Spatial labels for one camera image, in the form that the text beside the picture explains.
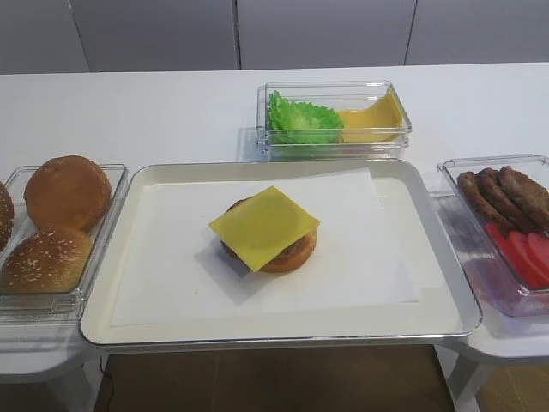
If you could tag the bottom bun on tray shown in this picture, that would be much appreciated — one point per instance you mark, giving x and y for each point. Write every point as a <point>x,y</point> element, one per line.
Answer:
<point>294,256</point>

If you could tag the plain orange bun half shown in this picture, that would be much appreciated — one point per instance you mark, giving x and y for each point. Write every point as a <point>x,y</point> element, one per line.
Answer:
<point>70,191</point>

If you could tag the back brown patty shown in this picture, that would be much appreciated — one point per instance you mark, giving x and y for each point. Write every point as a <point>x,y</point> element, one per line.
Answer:
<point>469,188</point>

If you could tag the yellow cheese slice on burger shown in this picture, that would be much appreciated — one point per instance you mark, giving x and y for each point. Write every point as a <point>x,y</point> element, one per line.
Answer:
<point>257,230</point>

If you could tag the middle brown patty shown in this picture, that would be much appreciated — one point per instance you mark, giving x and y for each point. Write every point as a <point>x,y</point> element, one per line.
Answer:
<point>490,188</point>

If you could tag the clear bun container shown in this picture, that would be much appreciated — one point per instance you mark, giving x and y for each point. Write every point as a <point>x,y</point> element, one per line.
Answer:
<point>57,308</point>

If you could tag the sesame bun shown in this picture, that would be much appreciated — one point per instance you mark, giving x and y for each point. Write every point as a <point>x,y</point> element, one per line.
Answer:
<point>7,216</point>
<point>50,261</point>

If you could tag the white metal serving tray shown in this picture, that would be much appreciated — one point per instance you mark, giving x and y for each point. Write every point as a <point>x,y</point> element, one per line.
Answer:
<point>446,306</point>

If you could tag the yellow cheese slices in container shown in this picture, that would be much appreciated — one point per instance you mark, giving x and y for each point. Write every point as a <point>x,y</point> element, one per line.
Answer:
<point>382,121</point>

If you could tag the green lettuce leaf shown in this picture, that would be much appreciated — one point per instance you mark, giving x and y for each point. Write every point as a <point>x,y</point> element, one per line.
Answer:
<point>298,122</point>

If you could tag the clear patty tomato container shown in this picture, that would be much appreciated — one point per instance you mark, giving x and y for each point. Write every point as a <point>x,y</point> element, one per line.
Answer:
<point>487,269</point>

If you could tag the middle red tomato slice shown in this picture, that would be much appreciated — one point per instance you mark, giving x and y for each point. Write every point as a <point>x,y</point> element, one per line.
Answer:
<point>531,272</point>

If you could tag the white paper sheet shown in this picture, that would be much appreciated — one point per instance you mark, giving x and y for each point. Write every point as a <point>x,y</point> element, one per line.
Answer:
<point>175,267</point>

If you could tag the front brown patty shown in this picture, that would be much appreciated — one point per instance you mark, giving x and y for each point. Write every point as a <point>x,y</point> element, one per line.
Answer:
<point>530,197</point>

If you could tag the brown patty on burger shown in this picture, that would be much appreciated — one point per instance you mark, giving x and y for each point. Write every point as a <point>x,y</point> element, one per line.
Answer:
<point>236,204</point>

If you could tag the red tomato slice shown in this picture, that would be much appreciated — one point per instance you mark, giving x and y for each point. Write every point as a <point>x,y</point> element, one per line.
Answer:
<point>538,251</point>
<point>504,247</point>
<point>531,272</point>

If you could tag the back red tomato slice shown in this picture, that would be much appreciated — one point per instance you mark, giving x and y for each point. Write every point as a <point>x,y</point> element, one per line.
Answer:
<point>504,247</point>

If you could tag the front red tomato slice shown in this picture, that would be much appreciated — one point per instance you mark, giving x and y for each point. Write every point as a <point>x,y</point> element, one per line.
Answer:
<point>538,251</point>

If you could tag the clear lettuce cheese container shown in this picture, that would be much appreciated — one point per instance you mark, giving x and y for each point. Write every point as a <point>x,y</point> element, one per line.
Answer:
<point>339,96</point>

